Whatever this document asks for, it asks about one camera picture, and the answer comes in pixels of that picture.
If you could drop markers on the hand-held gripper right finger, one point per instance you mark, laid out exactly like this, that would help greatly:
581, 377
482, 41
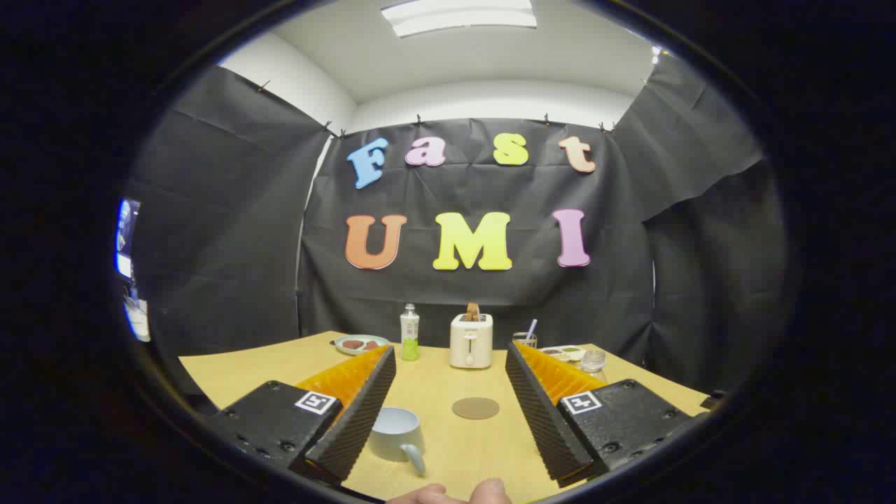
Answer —
542, 413

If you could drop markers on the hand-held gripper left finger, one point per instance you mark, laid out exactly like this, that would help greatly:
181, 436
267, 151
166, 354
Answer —
357, 413

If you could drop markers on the round brown coaster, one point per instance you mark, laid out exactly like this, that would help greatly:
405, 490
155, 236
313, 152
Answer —
476, 408

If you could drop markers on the clear juice bottle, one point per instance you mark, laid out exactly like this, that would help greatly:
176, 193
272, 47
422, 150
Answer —
593, 361

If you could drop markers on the small capped green-label bottle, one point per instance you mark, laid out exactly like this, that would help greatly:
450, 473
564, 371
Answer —
409, 336

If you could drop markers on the pale green plate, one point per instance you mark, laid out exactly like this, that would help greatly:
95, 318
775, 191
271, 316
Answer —
360, 351

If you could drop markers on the white divided spice dish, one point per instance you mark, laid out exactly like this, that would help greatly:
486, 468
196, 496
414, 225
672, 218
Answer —
563, 353

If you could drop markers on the pale drinking straw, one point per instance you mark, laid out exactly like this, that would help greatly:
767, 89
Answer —
531, 329

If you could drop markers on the wooden table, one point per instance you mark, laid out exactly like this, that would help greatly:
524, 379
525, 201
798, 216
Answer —
448, 388

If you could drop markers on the cream toaster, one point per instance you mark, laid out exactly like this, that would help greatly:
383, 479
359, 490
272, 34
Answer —
470, 344

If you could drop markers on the brown bread slice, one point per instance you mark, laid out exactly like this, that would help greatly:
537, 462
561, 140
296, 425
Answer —
473, 311

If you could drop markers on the black backdrop cloth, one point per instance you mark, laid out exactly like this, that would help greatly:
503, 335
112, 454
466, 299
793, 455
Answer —
455, 294

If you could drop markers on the ceiling light panel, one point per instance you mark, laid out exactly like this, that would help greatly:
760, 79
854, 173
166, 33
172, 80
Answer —
458, 17

